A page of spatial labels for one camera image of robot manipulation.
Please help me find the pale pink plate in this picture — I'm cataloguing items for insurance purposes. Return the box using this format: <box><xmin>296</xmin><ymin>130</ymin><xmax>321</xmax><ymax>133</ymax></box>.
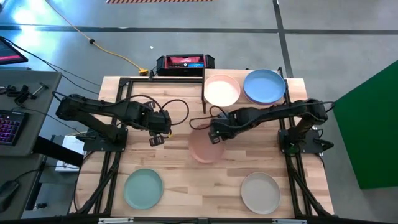
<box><xmin>203</xmin><ymin>74</ymin><xmax>241</xmax><ymax>108</ymax></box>

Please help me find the black computer mouse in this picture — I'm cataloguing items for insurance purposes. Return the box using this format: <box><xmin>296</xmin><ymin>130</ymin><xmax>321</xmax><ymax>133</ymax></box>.
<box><xmin>0</xmin><ymin>180</ymin><xmax>20</xmax><ymax>213</ymax></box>

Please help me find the black floor cable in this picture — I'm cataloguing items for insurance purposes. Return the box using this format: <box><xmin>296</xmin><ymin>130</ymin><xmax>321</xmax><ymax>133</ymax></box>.
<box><xmin>1</xmin><ymin>37</ymin><xmax>103</xmax><ymax>96</ymax></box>

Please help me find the black shelf side frame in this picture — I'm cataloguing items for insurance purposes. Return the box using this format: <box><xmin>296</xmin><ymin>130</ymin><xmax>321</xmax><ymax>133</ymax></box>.
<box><xmin>201</xmin><ymin>68</ymin><xmax>208</xmax><ymax>114</ymax></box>
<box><xmin>276</xmin><ymin>66</ymin><xmax>292</xmax><ymax>105</ymax></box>

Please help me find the green board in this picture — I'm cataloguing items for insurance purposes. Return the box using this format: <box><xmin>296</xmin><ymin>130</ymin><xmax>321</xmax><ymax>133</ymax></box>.
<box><xmin>332</xmin><ymin>60</ymin><xmax>398</xmax><ymax>190</ymax></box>

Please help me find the white bracket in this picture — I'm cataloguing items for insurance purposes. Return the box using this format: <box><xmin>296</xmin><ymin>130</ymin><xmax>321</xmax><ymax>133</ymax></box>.
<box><xmin>272</xmin><ymin>218</ymin><xmax>308</xmax><ymax>224</ymax></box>
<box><xmin>98</xmin><ymin>217</ymin><xmax>135</xmax><ymax>224</ymax></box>

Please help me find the pink backlit keyboard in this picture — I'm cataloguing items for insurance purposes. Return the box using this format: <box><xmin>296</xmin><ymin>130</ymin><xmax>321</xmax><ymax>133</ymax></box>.
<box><xmin>0</xmin><ymin>109</ymin><xmax>28</xmax><ymax>147</ymax></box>

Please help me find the yellow extension cable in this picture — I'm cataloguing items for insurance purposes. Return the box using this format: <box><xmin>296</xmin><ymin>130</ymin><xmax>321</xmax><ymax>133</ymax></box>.
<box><xmin>43</xmin><ymin>0</ymin><xmax>149</xmax><ymax>77</ymax></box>

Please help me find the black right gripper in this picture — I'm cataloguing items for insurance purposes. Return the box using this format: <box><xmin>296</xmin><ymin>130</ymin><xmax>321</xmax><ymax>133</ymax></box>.
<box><xmin>210</xmin><ymin>111</ymin><xmax>239</xmax><ymax>146</ymax></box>

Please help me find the black desk support bar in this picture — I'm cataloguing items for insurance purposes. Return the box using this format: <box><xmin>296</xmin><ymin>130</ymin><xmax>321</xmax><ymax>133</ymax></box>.
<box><xmin>32</xmin><ymin>136</ymin><xmax>85</xmax><ymax>168</ymax></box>

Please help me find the grey beige plate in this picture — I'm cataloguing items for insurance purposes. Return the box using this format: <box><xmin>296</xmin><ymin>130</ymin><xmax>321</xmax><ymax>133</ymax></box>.
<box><xmin>240</xmin><ymin>172</ymin><xmax>282</xmax><ymax>215</ymax></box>

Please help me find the green plate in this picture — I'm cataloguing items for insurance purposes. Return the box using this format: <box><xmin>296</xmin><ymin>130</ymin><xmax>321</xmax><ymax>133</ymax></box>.
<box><xmin>123</xmin><ymin>168</ymin><xmax>165</xmax><ymax>210</ymax></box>

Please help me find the red black portable box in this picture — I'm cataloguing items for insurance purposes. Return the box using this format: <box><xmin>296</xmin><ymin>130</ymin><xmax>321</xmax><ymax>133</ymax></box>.
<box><xmin>155</xmin><ymin>53</ymin><xmax>216</xmax><ymax>77</ymax></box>

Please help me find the black desk clamp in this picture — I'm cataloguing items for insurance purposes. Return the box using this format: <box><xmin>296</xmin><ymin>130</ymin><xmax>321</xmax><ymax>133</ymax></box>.
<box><xmin>5</xmin><ymin>82</ymin><xmax>50</xmax><ymax>106</ymax></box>

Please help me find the monitor with red screen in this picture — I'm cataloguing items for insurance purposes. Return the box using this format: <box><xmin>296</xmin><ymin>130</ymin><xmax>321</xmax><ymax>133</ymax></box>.
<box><xmin>0</xmin><ymin>36</ymin><xmax>29</xmax><ymax>66</ymax></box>

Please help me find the blue plate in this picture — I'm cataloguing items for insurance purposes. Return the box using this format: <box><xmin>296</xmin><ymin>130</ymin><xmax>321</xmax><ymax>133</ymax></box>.
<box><xmin>243</xmin><ymin>68</ymin><xmax>287</xmax><ymax>104</ymax></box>

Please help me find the grey desk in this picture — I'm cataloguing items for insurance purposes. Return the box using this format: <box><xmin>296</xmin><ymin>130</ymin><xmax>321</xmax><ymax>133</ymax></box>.
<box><xmin>0</xmin><ymin>67</ymin><xmax>63</xmax><ymax>157</ymax></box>
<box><xmin>0</xmin><ymin>153</ymin><xmax>46</xmax><ymax>220</ymax></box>

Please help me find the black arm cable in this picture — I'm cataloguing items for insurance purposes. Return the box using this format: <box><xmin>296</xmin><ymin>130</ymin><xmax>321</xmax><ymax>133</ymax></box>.
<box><xmin>160</xmin><ymin>98</ymin><xmax>190</xmax><ymax>127</ymax></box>
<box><xmin>188</xmin><ymin>105</ymin><xmax>226</xmax><ymax>131</ymax></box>

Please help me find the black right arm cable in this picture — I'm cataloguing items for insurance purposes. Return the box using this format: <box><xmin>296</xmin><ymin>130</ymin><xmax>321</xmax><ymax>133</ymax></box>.
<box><xmin>188</xmin><ymin>105</ymin><xmax>226</xmax><ymax>131</ymax></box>

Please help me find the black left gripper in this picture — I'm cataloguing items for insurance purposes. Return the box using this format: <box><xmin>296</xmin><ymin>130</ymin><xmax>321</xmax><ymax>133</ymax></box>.
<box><xmin>143</xmin><ymin>100</ymin><xmax>173</xmax><ymax>147</ymax></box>

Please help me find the white paper sheet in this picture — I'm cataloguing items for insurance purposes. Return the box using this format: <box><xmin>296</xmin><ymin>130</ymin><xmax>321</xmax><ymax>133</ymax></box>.
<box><xmin>55</xmin><ymin>134</ymin><xmax>86</xmax><ymax>173</ymax></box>

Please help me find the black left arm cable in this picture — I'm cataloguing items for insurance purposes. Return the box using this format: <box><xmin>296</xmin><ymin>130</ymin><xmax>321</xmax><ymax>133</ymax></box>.
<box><xmin>160</xmin><ymin>98</ymin><xmax>190</xmax><ymax>127</ymax></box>

